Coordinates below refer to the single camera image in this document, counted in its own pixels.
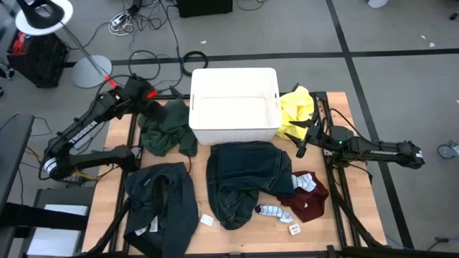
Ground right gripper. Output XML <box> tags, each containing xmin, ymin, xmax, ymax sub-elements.
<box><xmin>284</xmin><ymin>119</ymin><xmax>327</xmax><ymax>158</ymax></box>

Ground yellow garment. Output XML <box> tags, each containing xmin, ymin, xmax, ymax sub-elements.
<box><xmin>275</xmin><ymin>85</ymin><xmax>316</xmax><ymax>141</ymax></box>

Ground dark green garment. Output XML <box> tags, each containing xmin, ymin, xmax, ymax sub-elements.
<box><xmin>138</xmin><ymin>98</ymin><xmax>199</xmax><ymax>158</ymax></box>

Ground white blue-striped sock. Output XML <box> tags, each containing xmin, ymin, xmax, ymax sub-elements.
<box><xmin>255</xmin><ymin>203</ymin><xmax>295</xmax><ymax>225</ymax></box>
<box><xmin>291</xmin><ymin>173</ymin><xmax>318</xmax><ymax>193</ymax></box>

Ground dark blue denim jeans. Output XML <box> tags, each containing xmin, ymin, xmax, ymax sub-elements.
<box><xmin>206</xmin><ymin>140</ymin><xmax>297</xmax><ymax>231</ymax></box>

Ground maroon garment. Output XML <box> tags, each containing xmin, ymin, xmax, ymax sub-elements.
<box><xmin>278</xmin><ymin>171</ymin><xmax>330</xmax><ymax>224</ymax></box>

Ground dark navy garment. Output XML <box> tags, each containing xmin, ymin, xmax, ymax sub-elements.
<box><xmin>123</xmin><ymin>161</ymin><xmax>200</xmax><ymax>258</ymax></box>

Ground white plastic laundry basket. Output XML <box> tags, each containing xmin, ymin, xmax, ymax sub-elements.
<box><xmin>188</xmin><ymin>67</ymin><xmax>283</xmax><ymax>146</ymax></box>

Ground white disc floor stand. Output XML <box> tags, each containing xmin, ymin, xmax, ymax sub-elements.
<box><xmin>14</xmin><ymin>0</ymin><xmax>113</xmax><ymax>89</ymax></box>

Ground black cabinet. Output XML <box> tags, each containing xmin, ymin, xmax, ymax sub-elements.
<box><xmin>6</xmin><ymin>31</ymin><xmax>70</xmax><ymax>89</ymax></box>

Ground black curved object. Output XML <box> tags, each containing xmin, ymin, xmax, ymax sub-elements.
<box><xmin>16</xmin><ymin>0</ymin><xmax>65</xmax><ymax>30</ymax></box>

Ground grey caster wheel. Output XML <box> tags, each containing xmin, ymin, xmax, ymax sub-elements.
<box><xmin>437</xmin><ymin>140</ymin><xmax>459</xmax><ymax>160</ymax></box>

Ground red tool case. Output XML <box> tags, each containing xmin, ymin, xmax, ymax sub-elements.
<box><xmin>11</xmin><ymin>30</ymin><xmax>32</xmax><ymax>55</ymax></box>

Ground black desk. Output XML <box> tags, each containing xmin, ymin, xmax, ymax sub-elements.
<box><xmin>0</xmin><ymin>113</ymin><xmax>36</xmax><ymax>216</ymax></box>

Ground black chair caster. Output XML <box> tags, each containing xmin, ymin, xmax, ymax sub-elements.
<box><xmin>0</xmin><ymin>63</ymin><xmax>16</xmax><ymax>80</ymax></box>

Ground grey cart with white panels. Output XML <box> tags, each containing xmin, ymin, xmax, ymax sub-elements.
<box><xmin>0</xmin><ymin>186</ymin><xmax>95</xmax><ymax>258</ymax></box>

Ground black floor plug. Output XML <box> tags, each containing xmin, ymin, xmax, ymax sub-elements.
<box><xmin>427</xmin><ymin>236</ymin><xmax>459</xmax><ymax>252</ymax></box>

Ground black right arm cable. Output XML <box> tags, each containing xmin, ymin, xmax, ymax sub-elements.
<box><xmin>328</xmin><ymin>107</ymin><xmax>374</xmax><ymax>180</ymax></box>

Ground black floor cable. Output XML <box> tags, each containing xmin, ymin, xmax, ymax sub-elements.
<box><xmin>127</xmin><ymin>0</ymin><xmax>186</xmax><ymax>94</ymax></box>

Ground coiled black cable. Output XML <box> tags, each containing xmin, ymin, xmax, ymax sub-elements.
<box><xmin>181</xmin><ymin>50</ymin><xmax>209</xmax><ymax>77</ymax></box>

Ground white power strip with cords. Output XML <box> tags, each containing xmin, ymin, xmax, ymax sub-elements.
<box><xmin>108</xmin><ymin>10</ymin><xmax>134</xmax><ymax>37</ymax></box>

